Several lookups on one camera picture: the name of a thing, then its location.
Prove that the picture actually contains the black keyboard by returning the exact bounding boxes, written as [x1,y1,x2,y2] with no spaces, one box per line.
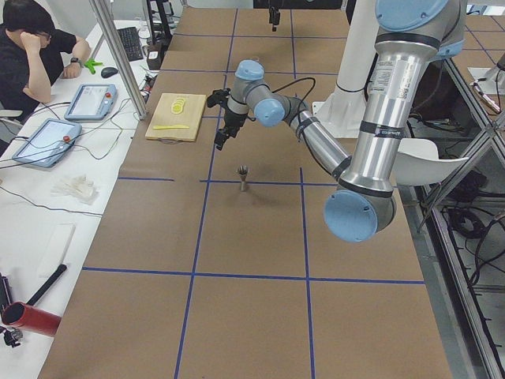
[117,27,144,62]

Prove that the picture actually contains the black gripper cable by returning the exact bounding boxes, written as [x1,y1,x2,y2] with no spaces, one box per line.
[271,77,316,115]

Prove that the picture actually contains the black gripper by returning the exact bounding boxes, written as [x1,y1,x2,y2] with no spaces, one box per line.
[214,109,248,151]
[269,6,280,32]

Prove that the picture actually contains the green plastic clamp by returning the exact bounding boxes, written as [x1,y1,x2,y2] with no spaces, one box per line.
[84,58,103,75]

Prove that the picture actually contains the aluminium frame post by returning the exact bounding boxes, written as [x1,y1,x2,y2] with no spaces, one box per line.
[89,0,147,120]

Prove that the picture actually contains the seated person in black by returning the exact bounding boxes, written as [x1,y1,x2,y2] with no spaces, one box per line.
[1,0,91,123]

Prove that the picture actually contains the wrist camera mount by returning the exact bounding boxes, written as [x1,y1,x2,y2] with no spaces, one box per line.
[206,88,230,108]

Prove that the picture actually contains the red cylinder bottle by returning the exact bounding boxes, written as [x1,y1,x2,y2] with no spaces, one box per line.
[1,302,61,336]

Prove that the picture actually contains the black computer mouse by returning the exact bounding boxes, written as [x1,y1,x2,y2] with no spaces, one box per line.
[100,67,118,79]

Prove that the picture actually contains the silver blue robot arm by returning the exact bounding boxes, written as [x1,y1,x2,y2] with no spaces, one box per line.
[207,1,466,242]

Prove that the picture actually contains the teach pendant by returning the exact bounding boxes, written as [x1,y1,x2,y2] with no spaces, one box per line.
[12,118,82,168]
[64,84,118,122]

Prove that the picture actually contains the black handled tool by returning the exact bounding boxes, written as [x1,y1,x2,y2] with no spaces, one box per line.
[26,264,67,306]

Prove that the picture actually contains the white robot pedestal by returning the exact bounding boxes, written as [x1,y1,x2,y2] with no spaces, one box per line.
[312,0,379,138]

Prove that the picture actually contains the near teach pendant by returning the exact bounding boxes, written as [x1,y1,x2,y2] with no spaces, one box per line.
[12,118,82,168]

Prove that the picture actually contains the white cloth gloves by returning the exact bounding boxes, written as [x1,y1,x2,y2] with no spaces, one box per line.
[50,174,99,205]

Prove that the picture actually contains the lemon slice one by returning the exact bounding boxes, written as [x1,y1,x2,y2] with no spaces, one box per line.
[171,106,183,114]

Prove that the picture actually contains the far teach pendant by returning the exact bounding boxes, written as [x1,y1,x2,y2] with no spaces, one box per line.
[64,84,118,122]

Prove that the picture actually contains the steel jigger measuring cup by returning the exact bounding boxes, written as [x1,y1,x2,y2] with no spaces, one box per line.
[237,165,249,192]

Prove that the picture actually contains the white foam block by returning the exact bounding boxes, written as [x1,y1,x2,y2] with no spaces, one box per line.
[36,223,76,278]

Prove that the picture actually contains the bamboo cutting board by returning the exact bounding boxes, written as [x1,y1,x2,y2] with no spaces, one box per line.
[145,92,206,142]

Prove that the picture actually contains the yellow plastic knife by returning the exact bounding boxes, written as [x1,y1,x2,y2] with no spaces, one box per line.
[152,124,190,130]

